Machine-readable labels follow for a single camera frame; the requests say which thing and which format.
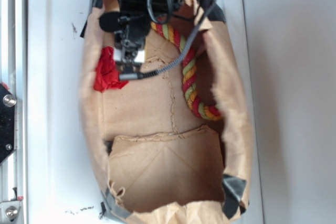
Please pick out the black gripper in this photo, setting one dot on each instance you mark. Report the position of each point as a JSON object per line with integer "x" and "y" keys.
{"x": 132, "y": 23}

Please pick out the aluminium frame rail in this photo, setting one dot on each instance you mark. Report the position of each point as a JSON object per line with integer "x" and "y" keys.
{"x": 14, "y": 74}

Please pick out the red crumpled paper ball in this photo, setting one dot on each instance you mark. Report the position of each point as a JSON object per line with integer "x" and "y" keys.
{"x": 107, "y": 75}

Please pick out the silver corner bracket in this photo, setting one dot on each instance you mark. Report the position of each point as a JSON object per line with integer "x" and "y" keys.
{"x": 11, "y": 212}

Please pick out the brown paper bag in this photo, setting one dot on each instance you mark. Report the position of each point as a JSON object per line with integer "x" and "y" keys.
{"x": 175, "y": 148}

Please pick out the black mounting plate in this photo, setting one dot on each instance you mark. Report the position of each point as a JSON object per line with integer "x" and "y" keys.
{"x": 7, "y": 122}

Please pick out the white plastic tray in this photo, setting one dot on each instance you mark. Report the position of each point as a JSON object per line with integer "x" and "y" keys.
{"x": 61, "y": 184}

